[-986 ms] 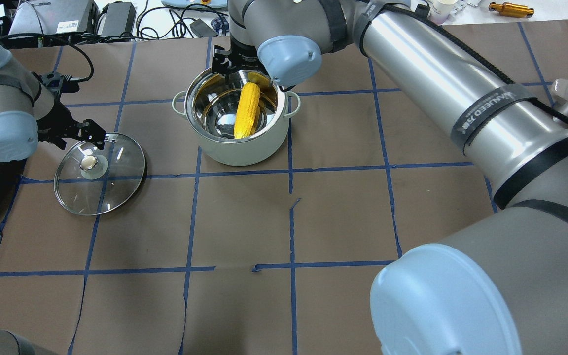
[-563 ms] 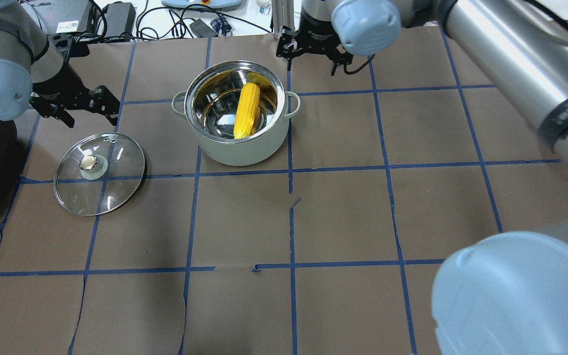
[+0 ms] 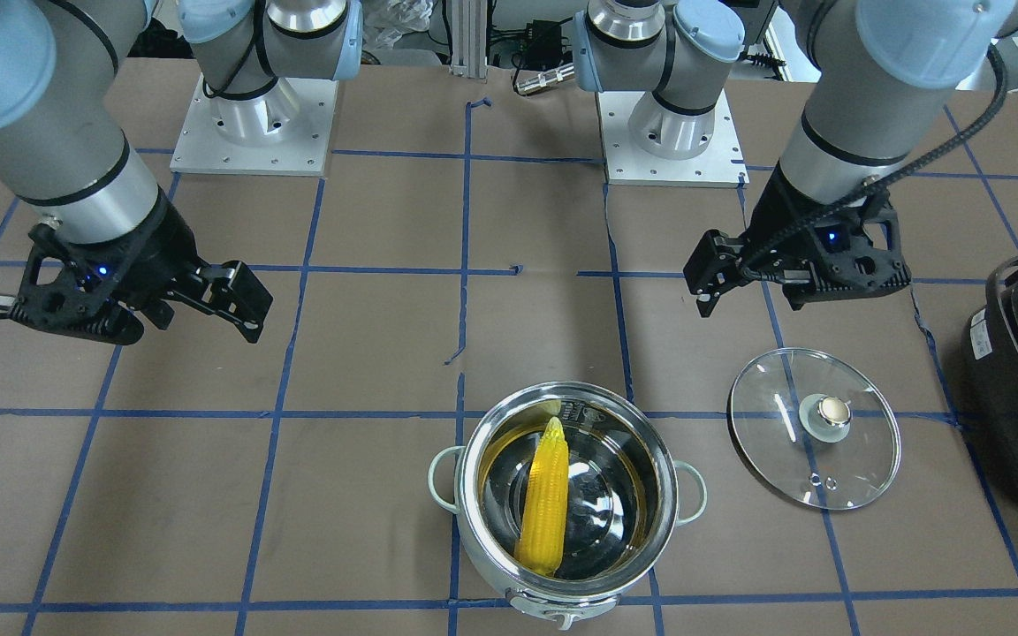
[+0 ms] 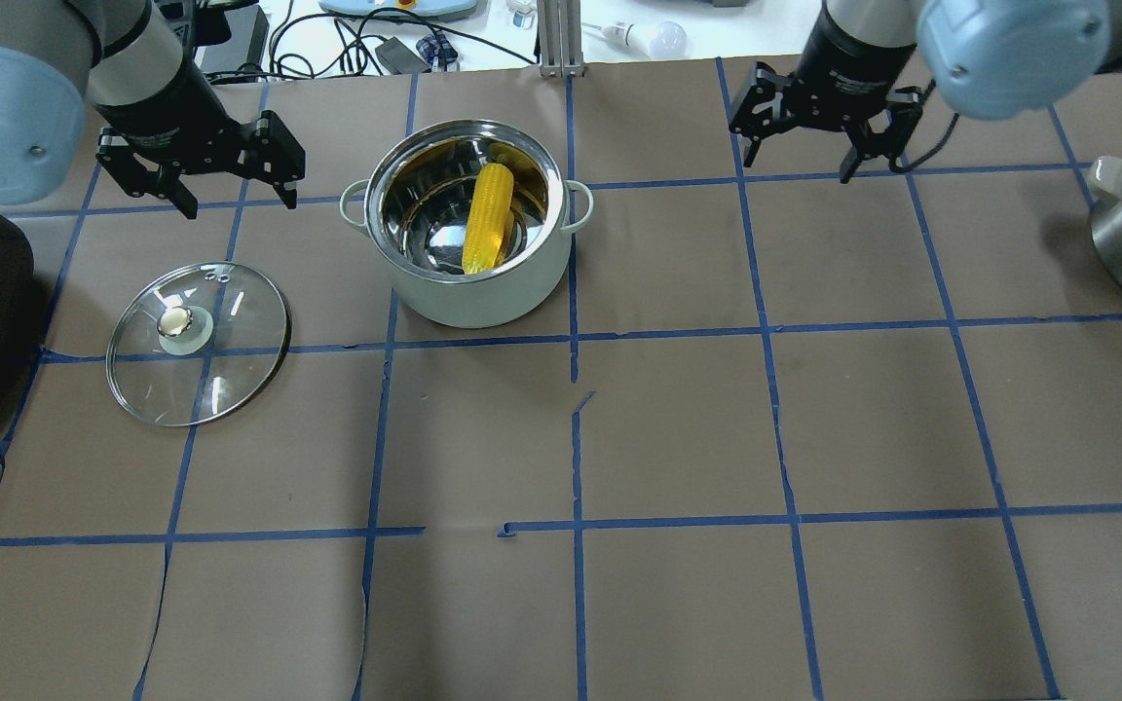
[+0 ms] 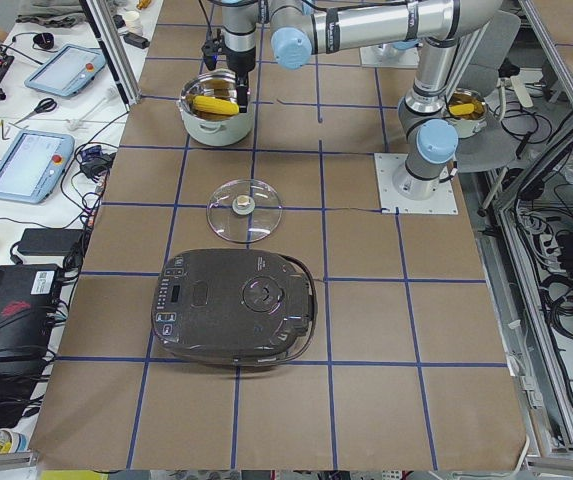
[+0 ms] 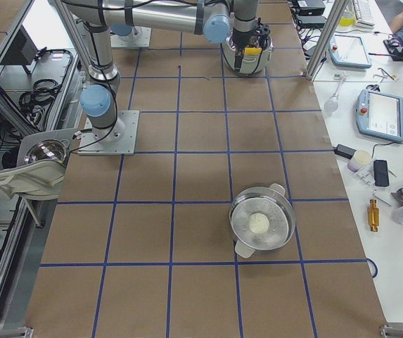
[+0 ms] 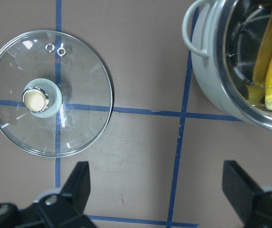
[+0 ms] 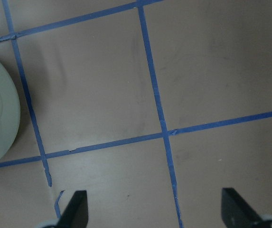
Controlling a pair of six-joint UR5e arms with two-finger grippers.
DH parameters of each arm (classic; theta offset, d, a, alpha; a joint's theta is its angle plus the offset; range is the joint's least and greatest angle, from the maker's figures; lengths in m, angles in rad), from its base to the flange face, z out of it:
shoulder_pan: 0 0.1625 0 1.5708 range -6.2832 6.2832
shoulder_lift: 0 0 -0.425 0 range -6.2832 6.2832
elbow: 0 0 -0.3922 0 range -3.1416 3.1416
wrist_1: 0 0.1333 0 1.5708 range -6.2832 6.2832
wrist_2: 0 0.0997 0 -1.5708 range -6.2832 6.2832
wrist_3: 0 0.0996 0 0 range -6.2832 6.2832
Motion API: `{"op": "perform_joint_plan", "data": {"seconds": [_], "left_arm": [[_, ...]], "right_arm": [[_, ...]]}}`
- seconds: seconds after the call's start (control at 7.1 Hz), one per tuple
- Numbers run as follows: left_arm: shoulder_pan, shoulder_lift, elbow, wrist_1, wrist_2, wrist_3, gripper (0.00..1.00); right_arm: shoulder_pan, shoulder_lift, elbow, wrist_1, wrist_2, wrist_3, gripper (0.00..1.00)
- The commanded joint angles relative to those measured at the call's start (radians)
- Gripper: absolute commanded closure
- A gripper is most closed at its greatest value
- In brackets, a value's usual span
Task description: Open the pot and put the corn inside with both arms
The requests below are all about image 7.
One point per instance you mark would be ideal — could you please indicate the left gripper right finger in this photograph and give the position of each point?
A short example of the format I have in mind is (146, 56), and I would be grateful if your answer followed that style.
(251, 202)

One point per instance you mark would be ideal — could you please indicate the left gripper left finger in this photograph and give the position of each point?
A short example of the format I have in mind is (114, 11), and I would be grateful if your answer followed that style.
(64, 209)

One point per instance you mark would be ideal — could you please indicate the glass pot lid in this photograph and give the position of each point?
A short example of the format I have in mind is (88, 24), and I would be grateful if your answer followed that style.
(56, 95)

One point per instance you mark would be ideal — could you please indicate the pale green cooking pot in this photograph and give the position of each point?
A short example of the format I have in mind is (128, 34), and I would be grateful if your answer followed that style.
(224, 37)

